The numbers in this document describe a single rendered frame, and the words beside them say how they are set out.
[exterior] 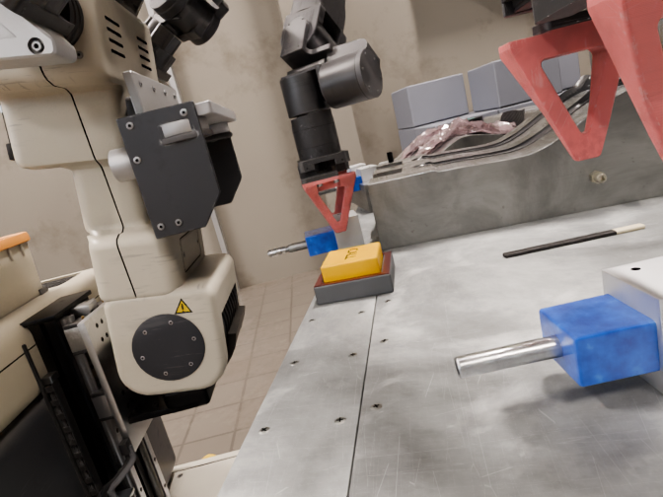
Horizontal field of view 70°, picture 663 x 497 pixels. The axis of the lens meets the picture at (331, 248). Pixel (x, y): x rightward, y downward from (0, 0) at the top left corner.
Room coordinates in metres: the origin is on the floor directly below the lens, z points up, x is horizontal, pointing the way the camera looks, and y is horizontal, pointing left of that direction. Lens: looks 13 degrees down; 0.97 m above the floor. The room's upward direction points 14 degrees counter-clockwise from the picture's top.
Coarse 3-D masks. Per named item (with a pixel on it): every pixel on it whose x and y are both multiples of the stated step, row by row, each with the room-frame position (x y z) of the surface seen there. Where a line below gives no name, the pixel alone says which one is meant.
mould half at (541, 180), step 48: (576, 96) 0.70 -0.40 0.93; (624, 96) 0.55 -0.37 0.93; (624, 144) 0.55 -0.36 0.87; (384, 192) 0.61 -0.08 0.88; (432, 192) 0.59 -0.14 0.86; (480, 192) 0.58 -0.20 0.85; (528, 192) 0.57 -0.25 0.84; (576, 192) 0.56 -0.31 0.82; (624, 192) 0.55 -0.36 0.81; (384, 240) 0.61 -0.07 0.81; (432, 240) 0.60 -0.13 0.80
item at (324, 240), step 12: (336, 216) 0.64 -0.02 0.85; (324, 228) 0.65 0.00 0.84; (348, 228) 0.62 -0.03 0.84; (360, 228) 0.62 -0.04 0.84; (312, 240) 0.62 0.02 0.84; (324, 240) 0.62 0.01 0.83; (336, 240) 0.62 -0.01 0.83; (348, 240) 0.62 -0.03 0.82; (360, 240) 0.62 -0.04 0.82; (276, 252) 0.63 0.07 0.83; (312, 252) 0.62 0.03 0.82; (324, 252) 0.62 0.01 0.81
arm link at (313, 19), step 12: (300, 0) 0.69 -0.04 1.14; (312, 0) 0.67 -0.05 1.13; (324, 0) 0.67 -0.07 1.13; (336, 0) 0.69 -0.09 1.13; (300, 12) 0.68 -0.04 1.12; (312, 12) 0.66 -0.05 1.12; (324, 12) 0.66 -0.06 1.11; (336, 12) 0.69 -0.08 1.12; (312, 24) 0.65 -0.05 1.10; (324, 24) 0.69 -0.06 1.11; (336, 24) 0.69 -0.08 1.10; (312, 36) 0.64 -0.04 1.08; (324, 36) 0.66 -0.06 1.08; (336, 36) 0.69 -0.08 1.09; (312, 48) 0.65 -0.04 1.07
